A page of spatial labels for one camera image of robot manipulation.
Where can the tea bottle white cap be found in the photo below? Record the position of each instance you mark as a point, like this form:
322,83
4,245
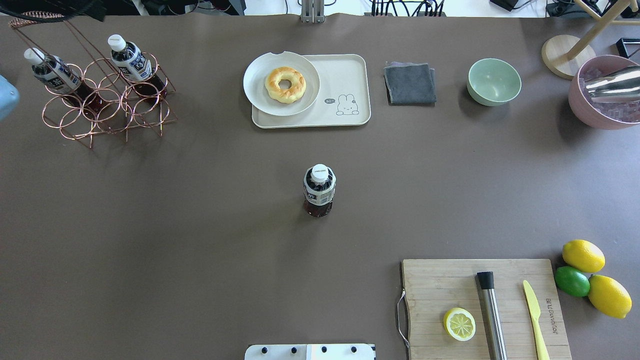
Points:
319,188

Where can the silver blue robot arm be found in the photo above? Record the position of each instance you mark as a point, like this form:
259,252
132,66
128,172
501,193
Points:
9,97

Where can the cream serving tray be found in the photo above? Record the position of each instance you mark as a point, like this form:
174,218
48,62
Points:
343,98

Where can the tea bottle middle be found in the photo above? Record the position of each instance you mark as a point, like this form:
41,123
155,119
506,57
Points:
135,67

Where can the tea bottle far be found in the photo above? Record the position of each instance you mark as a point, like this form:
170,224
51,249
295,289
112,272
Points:
62,80

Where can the glazed donut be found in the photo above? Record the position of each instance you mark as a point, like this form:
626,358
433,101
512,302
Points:
290,95

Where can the white round plate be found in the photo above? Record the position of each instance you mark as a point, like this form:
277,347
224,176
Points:
258,71

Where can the grey folded cloth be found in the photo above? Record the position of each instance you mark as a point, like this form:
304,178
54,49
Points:
410,84

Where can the steel muddler with black tip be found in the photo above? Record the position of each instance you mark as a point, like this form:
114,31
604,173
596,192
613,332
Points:
491,316

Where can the mint green bowl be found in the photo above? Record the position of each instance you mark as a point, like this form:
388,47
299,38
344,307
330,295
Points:
493,82

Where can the half lemon slice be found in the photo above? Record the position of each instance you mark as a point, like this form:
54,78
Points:
460,324

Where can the wooden stand round base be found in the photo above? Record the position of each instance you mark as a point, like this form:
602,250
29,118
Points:
564,54

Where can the green lime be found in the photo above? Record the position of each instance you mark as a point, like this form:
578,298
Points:
571,281

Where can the yellow lemon far one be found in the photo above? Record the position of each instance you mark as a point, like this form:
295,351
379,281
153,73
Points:
583,255

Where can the yellow plastic knife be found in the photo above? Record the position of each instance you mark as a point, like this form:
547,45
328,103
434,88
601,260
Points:
535,313

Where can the pink bowl with ice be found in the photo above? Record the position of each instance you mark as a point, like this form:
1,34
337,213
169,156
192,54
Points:
609,116

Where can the yellow lemon near board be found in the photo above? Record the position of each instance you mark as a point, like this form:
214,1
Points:
609,296

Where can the steel jigger scoop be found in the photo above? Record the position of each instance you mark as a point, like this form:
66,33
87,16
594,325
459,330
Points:
617,87

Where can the aluminium frame post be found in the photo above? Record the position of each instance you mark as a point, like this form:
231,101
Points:
313,11

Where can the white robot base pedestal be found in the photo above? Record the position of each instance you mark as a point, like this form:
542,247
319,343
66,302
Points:
316,351

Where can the copper wire bottle rack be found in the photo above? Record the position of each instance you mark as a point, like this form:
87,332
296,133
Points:
121,89

